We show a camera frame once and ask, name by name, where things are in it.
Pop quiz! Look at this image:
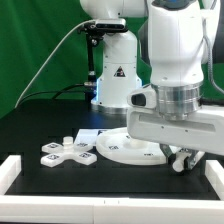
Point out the grey cable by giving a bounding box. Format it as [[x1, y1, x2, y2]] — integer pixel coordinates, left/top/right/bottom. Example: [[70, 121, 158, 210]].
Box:
[[14, 18, 97, 108]]

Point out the white frame block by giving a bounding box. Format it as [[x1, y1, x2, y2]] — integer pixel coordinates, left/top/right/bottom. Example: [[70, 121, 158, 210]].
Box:
[[205, 160, 224, 201], [0, 155, 21, 196]]

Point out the white frame left block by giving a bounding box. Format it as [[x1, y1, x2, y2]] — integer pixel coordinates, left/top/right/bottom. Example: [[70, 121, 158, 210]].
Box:
[[0, 155, 21, 196]]

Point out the white marker sheet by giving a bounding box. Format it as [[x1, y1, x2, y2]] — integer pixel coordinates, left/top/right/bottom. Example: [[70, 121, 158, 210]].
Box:
[[74, 129, 104, 144]]

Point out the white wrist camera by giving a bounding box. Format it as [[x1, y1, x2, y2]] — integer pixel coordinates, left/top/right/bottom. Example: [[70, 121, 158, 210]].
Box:
[[127, 84, 157, 109]]

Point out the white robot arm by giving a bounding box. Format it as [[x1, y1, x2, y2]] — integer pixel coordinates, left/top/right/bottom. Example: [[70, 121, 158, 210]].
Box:
[[81, 0, 224, 171]]

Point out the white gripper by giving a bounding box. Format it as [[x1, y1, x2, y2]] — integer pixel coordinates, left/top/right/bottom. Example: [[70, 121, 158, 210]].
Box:
[[127, 106, 224, 170]]

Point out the white round table top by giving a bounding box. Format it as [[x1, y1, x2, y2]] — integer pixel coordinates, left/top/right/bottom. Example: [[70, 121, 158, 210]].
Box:
[[95, 127, 206, 166]]

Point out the white frame front bar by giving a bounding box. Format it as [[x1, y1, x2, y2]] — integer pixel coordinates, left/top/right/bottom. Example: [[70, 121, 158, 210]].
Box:
[[0, 196, 224, 224]]

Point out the white cross table base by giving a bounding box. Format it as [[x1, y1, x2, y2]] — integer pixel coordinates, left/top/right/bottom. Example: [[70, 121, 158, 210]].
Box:
[[40, 136, 97, 167]]

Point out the white frame right block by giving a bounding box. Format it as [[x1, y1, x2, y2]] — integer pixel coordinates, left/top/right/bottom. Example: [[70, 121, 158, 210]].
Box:
[[205, 160, 224, 201]]

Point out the black camera on stand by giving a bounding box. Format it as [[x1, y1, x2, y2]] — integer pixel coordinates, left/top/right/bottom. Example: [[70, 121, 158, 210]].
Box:
[[78, 19, 128, 99]]

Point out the black cable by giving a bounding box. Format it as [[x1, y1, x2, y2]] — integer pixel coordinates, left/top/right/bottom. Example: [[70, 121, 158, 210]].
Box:
[[20, 82, 98, 105]]

